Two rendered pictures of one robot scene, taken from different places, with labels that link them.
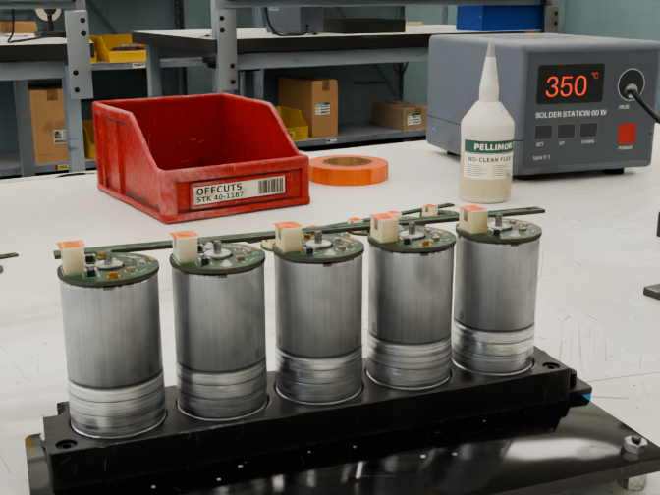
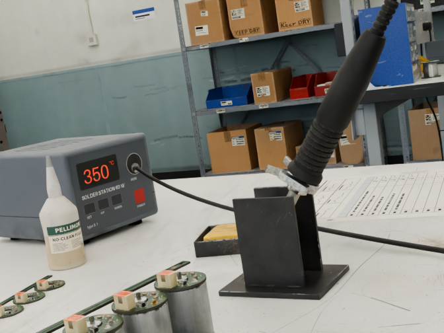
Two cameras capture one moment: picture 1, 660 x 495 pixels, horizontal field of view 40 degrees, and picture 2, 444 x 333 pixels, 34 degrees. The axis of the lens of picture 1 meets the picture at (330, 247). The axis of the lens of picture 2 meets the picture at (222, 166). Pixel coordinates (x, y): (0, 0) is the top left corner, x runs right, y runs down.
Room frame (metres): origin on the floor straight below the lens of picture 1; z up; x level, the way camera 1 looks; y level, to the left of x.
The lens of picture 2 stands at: (-0.04, 0.10, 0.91)
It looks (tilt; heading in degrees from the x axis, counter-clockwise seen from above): 9 degrees down; 329
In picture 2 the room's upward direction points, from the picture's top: 9 degrees counter-clockwise
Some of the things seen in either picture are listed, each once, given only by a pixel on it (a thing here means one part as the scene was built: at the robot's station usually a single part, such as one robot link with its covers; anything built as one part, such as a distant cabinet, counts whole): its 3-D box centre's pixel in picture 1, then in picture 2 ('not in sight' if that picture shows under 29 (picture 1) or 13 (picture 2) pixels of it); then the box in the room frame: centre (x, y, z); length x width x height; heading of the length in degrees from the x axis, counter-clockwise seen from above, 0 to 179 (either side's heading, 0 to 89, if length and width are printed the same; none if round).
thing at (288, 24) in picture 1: (294, 19); not in sight; (3.04, 0.12, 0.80); 0.15 x 0.12 x 0.10; 51
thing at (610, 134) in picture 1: (534, 101); (68, 187); (0.71, -0.16, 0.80); 0.15 x 0.12 x 0.10; 18
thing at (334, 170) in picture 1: (347, 169); not in sight; (0.65, -0.01, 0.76); 0.06 x 0.06 x 0.01
